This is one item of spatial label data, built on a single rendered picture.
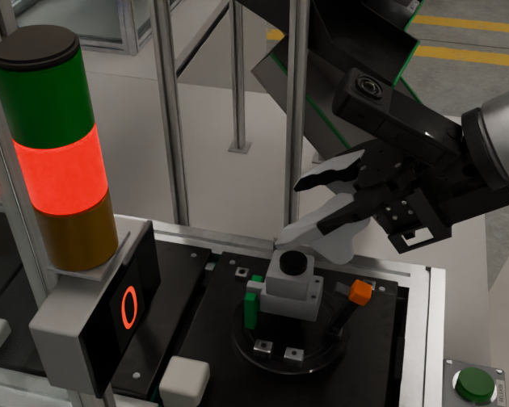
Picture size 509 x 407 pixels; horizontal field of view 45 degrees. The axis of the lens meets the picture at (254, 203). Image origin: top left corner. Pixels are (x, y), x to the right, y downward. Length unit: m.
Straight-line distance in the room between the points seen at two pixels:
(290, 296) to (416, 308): 0.21
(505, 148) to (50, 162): 0.34
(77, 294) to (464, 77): 3.16
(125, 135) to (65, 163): 0.94
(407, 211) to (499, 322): 0.43
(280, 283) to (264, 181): 0.51
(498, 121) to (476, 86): 2.92
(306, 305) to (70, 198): 0.35
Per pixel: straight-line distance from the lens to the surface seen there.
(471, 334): 0.95
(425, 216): 0.57
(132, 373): 0.74
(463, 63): 3.66
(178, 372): 0.71
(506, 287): 1.03
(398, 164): 0.55
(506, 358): 0.94
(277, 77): 0.81
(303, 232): 0.57
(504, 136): 0.52
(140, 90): 1.48
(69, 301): 0.45
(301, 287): 0.67
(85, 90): 0.38
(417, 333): 0.80
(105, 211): 0.42
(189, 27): 1.78
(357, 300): 0.68
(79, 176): 0.39
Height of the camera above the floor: 1.56
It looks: 39 degrees down
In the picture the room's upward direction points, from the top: 1 degrees counter-clockwise
